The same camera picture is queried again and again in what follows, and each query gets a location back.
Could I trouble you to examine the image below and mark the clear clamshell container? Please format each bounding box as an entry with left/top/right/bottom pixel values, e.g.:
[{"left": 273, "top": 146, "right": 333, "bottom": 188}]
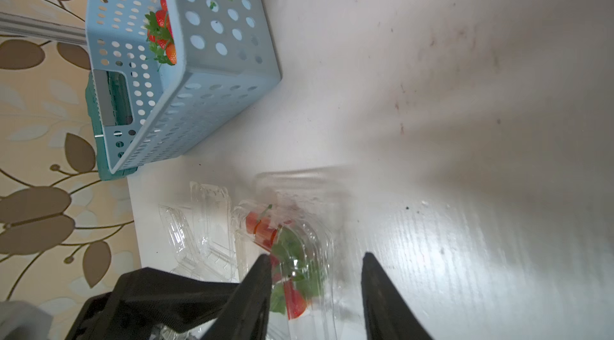
[
  {"left": 230, "top": 167, "right": 347, "bottom": 339},
  {"left": 158, "top": 181, "right": 238, "bottom": 282}
]

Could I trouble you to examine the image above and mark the clear clamshell container right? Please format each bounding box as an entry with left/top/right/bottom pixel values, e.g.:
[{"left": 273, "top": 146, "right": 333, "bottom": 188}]
[{"left": 230, "top": 167, "right": 347, "bottom": 339}]

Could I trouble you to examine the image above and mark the aluminium frame post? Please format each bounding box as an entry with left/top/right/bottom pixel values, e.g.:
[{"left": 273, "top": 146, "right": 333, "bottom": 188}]
[{"left": 1, "top": 12, "right": 87, "bottom": 46}]

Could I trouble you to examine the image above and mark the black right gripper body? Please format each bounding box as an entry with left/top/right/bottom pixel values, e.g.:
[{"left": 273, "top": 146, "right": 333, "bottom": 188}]
[{"left": 67, "top": 267, "right": 238, "bottom": 339}]

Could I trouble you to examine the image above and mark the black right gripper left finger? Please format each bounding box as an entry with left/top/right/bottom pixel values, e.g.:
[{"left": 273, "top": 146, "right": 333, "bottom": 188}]
[{"left": 201, "top": 255, "right": 272, "bottom": 339}]

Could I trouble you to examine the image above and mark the clear clamshell container middle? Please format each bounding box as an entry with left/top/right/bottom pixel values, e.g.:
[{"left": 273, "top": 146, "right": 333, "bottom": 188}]
[{"left": 158, "top": 181, "right": 238, "bottom": 282}]

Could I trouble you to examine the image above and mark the light blue perforated plastic basket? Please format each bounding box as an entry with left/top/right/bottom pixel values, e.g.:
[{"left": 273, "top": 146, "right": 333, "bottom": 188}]
[{"left": 85, "top": 0, "right": 281, "bottom": 172}]

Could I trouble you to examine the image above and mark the green tool case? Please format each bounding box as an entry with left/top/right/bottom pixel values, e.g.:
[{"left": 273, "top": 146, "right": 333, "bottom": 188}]
[{"left": 85, "top": 71, "right": 138, "bottom": 182}]

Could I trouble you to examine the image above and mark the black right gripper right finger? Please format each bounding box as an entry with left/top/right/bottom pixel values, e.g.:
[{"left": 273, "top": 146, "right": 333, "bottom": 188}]
[{"left": 361, "top": 252, "right": 432, "bottom": 339}]

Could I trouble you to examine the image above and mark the strawberry cluster with green leaves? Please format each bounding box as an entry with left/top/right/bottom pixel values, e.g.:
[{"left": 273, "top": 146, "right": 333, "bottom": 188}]
[{"left": 145, "top": 0, "right": 177, "bottom": 66}]

